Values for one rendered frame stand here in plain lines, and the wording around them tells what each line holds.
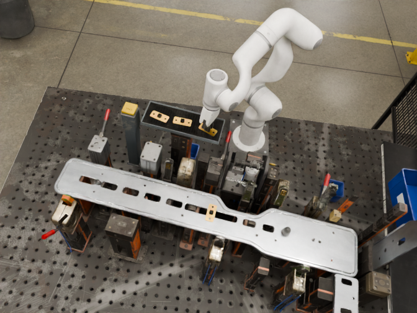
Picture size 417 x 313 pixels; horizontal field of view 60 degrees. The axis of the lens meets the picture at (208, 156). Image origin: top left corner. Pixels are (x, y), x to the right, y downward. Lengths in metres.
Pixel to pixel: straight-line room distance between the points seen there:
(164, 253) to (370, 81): 2.93
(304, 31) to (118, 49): 2.52
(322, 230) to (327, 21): 3.27
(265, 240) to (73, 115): 1.38
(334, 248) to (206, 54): 2.56
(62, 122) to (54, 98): 0.20
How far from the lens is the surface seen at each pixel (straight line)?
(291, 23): 1.50
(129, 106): 1.74
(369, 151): 2.52
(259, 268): 1.60
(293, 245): 1.66
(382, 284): 1.70
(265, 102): 1.77
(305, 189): 2.17
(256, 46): 1.44
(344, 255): 1.74
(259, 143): 2.11
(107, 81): 3.49
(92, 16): 4.21
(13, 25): 3.98
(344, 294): 1.68
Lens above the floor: 2.48
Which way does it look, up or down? 57 degrees down
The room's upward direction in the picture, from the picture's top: 11 degrees clockwise
